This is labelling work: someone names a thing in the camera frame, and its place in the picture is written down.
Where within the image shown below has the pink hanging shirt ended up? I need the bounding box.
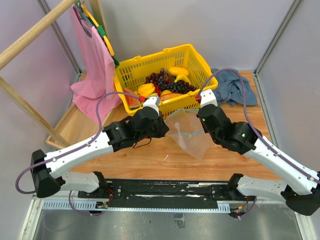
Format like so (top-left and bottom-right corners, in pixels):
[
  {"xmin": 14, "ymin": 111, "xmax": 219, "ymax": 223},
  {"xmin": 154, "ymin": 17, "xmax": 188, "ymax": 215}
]
[{"xmin": 69, "ymin": 4, "xmax": 116, "ymax": 123}]

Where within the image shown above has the purple grape bunch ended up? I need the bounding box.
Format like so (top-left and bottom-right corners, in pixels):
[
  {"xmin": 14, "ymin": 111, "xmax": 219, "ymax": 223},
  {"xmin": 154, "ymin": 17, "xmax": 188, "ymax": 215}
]
[{"xmin": 145, "ymin": 68, "xmax": 168, "ymax": 87}]

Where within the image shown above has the wooden clothes rack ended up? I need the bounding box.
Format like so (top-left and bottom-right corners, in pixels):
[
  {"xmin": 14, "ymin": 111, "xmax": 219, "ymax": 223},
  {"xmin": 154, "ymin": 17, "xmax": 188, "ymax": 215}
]
[{"xmin": 0, "ymin": 0, "xmax": 98, "ymax": 149}]

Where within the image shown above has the papaya slice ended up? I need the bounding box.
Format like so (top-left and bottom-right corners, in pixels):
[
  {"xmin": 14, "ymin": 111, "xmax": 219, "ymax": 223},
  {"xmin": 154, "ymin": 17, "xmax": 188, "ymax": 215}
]
[{"xmin": 160, "ymin": 93, "xmax": 183, "ymax": 101}]

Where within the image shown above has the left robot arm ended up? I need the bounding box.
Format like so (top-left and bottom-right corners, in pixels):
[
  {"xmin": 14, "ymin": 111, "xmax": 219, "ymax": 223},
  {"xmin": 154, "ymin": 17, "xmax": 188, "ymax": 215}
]
[{"xmin": 30, "ymin": 106, "xmax": 169, "ymax": 198}]

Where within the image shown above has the blue crumpled cloth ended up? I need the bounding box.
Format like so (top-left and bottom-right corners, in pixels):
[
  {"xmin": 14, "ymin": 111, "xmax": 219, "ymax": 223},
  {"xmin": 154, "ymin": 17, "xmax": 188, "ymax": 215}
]
[{"xmin": 213, "ymin": 70, "xmax": 258, "ymax": 107}]

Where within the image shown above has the dark grape bunch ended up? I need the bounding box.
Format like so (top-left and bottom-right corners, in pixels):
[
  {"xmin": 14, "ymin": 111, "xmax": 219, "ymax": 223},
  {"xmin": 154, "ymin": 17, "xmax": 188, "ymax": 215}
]
[{"xmin": 159, "ymin": 81, "xmax": 197, "ymax": 94}]

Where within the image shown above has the green clothes hanger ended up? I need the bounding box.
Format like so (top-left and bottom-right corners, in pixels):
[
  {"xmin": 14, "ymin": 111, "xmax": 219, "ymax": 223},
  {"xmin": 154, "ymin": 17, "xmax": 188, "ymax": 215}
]
[{"xmin": 75, "ymin": 0, "xmax": 120, "ymax": 68}]

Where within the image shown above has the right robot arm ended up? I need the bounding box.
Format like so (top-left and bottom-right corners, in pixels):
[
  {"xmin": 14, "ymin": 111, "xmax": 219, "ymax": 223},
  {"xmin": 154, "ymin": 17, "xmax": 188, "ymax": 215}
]
[{"xmin": 197, "ymin": 103, "xmax": 320, "ymax": 216}]

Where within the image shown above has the yellow plastic basket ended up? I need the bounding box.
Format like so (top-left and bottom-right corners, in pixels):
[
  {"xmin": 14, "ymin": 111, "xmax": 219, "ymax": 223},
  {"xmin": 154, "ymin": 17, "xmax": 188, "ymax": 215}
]
[{"xmin": 114, "ymin": 44, "xmax": 218, "ymax": 117}]

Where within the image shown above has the red chili pepper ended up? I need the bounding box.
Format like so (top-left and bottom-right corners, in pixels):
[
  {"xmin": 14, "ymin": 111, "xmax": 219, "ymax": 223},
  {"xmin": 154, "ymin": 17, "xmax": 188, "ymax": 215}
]
[{"xmin": 153, "ymin": 82, "xmax": 162, "ymax": 97}]

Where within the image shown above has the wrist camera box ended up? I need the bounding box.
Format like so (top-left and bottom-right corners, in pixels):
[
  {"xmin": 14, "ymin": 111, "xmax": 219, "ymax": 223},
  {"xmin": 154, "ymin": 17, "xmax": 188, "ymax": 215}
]
[
  {"xmin": 200, "ymin": 89, "xmax": 218, "ymax": 109},
  {"xmin": 142, "ymin": 95, "xmax": 161, "ymax": 114}
]

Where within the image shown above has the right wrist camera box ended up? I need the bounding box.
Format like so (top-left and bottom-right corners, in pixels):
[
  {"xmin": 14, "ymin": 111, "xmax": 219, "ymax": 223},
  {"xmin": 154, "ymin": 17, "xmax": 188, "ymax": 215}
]
[{"xmin": 200, "ymin": 89, "xmax": 218, "ymax": 109}]

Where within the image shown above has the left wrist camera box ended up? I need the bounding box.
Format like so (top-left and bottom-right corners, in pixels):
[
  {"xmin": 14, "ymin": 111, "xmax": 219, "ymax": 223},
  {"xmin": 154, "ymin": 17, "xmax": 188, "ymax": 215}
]
[{"xmin": 142, "ymin": 95, "xmax": 161, "ymax": 114}]

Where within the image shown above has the yellow bell pepper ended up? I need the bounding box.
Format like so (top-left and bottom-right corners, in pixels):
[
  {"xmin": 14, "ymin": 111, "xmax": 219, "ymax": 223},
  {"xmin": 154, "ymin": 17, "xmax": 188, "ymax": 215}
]
[{"xmin": 137, "ymin": 83, "xmax": 156, "ymax": 98}]

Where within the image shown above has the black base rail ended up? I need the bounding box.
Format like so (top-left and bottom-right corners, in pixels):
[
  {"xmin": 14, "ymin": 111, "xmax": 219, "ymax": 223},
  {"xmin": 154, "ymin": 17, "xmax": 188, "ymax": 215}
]
[{"xmin": 77, "ymin": 178, "xmax": 247, "ymax": 211}]

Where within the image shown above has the yellow mango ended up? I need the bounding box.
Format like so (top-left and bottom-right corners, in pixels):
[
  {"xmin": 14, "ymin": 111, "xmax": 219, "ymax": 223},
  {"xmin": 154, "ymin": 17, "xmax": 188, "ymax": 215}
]
[{"xmin": 167, "ymin": 66, "xmax": 189, "ymax": 77}]

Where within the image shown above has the yellow banana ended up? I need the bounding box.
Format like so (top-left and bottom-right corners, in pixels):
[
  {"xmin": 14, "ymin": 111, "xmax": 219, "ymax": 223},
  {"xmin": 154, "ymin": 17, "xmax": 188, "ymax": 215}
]
[{"xmin": 174, "ymin": 74, "xmax": 191, "ymax": 84}]

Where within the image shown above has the clear zip top bag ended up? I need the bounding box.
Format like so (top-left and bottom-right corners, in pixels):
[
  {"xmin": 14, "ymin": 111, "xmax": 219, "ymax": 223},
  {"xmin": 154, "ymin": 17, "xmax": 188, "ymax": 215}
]
[{"xmin": 164, "ymin": 109, "xmax": 212, "ymax": 160}]

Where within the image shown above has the yellow clothes hanger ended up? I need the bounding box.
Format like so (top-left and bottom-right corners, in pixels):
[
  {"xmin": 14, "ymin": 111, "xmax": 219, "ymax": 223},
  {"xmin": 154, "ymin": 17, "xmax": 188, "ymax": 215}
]
[{"xmin": 81, "ymin": 0, "xmax": 115, "ymax": 57}]

